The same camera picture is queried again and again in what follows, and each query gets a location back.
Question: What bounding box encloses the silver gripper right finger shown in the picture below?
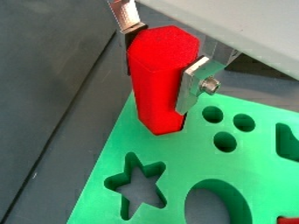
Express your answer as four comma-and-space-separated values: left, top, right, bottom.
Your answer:
175, 36, 240, 115

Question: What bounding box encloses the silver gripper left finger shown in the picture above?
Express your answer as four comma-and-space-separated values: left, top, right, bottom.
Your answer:
107, 0, 148, 74

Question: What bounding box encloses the red hexagon prism block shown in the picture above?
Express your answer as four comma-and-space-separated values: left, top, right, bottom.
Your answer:
127, 25, 200, 135

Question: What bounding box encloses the green shape sorter board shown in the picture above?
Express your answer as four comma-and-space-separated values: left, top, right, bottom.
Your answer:
67, 94, 299, 224

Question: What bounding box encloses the bright red square block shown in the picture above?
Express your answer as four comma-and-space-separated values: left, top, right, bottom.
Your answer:
276, 216, 299, 224

